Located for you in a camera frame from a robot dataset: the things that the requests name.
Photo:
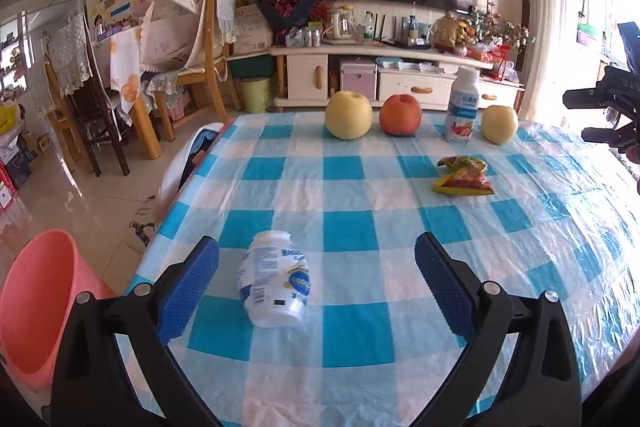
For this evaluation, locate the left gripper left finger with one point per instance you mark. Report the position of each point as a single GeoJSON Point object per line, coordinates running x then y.
{"type": "Point", "coordinates": [91, 386]}

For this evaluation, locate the crushed white plastic bottle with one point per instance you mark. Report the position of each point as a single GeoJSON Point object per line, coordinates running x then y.
{"type": "Point", "coordinates": [274, 281]}

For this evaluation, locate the green trash can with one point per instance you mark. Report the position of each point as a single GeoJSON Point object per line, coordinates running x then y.
{"type": "Point", "coordinates": [256, 94]}

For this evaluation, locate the blue checkered tablecloth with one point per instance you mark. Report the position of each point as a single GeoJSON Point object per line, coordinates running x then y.
{"type": "Point", "coordinates": [372, 346]}

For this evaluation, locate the yellow pear right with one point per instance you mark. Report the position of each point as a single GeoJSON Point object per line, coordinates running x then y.
{"type": "Point", "coordinates": [499, 124]}

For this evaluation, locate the dark wooden chair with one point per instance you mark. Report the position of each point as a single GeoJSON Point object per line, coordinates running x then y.
{"type": "Point", "coordinates": [75, 79]}

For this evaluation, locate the red gift bags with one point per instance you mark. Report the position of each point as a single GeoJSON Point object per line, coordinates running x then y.
{"type": "Point", "coordinates": [7, 190]}

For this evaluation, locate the yellow orange snack bag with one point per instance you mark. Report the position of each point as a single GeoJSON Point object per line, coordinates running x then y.
{"type": "Point", "coordinates": [464, 182]}

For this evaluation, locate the yellow pear left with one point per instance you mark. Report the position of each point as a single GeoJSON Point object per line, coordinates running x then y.
{"type": "Point", "coordinates": [348, 115]}

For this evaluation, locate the electric kettle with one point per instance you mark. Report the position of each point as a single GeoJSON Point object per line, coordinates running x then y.
{"type": "Point", "coordinates": [342, 26]}

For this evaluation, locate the red apple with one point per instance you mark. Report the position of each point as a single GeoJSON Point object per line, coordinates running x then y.
{"type": "Point", "coordinates": [400, 115]}

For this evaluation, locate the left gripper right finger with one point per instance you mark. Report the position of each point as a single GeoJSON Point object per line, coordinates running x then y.
{"type": "Point", "coordinates": [541, 385]}

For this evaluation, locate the wooden chair with cushion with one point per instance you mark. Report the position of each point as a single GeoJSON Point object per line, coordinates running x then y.
{"type": "Point", "coordinates": [186, 43]}

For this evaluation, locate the pink storage box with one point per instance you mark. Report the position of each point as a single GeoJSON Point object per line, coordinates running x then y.
{"type": "Point", "coordinates": [359, 75]}

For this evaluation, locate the golden ornament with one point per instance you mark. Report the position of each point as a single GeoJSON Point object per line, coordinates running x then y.
{"type": "Point", "coordinates": [452, 34]}

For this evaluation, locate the cartoon cat stool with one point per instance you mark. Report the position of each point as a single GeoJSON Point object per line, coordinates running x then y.
{"type": "Point", "coordinates": [142, 227]}

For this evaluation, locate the yellow plastic bag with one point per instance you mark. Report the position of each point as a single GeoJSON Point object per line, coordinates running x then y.
{"type": "Point", "coordinates": [9, 117]}

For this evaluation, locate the pink plastic basin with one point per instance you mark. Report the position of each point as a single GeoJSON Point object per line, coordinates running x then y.
{"type": "Point", "coordinates": [36, 298]}

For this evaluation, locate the white yogurt drink bottle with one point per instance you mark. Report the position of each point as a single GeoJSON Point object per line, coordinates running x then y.
{"type": "Point", "coordinates": [462, 105]}

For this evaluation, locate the yellow pear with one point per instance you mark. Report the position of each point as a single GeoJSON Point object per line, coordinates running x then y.
{"type": "Point", "coordinates": [348, 115]}
{"type": "Point", "coordinates": [499, 124]}

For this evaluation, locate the dining table with cloth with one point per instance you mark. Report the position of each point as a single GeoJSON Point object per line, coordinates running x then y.
{"type": "Point", "coordinates": [124, 50]}

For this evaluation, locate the dark flower bouquet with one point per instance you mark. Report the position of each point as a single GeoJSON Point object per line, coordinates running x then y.
{"type": "Point", "coordinates": [283, 15]}

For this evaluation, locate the white tv cabinet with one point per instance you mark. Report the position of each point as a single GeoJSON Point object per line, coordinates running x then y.
{"type": "Point", "coordinates": [308, 77]}

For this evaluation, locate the covered standing air conditioner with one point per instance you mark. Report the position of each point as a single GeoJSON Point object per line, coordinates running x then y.
{"type": "Point", "coordinates": [543, 66]}

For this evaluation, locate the green yellow snack bag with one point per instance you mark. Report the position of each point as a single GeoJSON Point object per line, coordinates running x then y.
{"type": "Point", "coordinates": [455, 163]}

